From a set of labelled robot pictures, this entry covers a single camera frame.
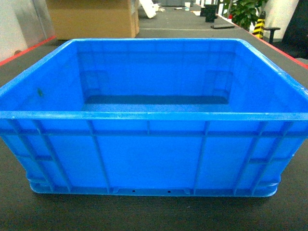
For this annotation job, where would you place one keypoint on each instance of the white cup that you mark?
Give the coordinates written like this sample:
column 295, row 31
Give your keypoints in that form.
column 187, row 6

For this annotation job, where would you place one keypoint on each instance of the white plastic object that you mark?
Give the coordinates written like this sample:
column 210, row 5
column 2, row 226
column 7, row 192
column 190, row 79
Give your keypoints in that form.
column 149, row 7

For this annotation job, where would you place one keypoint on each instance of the yellow black striped post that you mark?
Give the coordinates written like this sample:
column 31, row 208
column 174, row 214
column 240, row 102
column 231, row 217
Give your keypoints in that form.
column 259, row 26

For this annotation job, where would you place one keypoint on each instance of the flat black device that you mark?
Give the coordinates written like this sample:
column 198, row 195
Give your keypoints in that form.
column 223, row 26

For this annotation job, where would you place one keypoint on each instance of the large blue plastic crate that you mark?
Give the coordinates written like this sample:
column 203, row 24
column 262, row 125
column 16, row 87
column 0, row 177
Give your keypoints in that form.
column 158, row 117

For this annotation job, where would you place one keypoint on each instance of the green potted plant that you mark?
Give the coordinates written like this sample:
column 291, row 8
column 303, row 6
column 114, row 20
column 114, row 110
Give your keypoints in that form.
column 244, row 12

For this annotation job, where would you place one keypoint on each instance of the large cardboard box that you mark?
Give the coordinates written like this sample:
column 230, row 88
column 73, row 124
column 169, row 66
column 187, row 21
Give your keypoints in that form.
column 73, row 19

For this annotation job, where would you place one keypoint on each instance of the black office chair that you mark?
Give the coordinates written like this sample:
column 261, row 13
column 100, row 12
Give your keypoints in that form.
column 295, row 39

